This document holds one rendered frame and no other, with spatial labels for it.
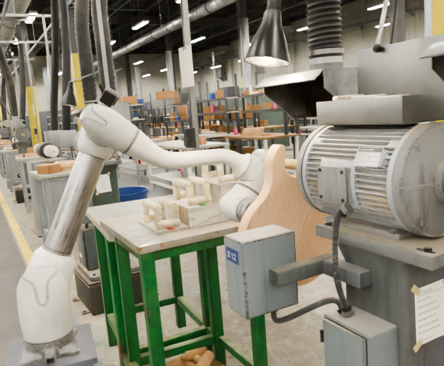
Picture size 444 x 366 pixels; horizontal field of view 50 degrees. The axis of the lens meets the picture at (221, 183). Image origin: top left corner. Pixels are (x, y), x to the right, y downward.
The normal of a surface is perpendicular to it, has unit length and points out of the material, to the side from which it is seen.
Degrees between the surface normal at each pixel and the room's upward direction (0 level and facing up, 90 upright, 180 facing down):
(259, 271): 90
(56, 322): 90
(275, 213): 90
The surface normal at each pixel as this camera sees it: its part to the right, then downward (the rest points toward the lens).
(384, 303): -0.88, 0.14
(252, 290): 0.47, 0.10
